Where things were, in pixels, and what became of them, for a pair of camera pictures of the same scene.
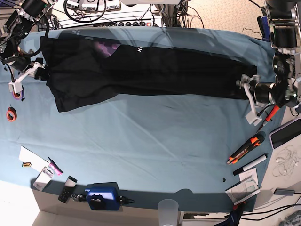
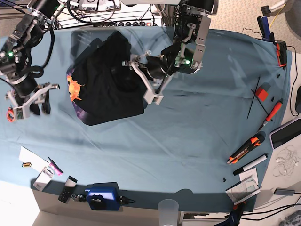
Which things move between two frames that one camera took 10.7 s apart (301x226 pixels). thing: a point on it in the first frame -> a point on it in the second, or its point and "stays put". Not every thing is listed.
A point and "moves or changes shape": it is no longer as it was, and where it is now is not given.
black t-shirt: (79, 71) moves or changes shape
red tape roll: (11, 113) stays put
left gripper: (245, 81) -> (155, 87)
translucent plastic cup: (168, 212) stays put
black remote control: (69, 185) stays put
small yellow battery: (26, 164) stays put
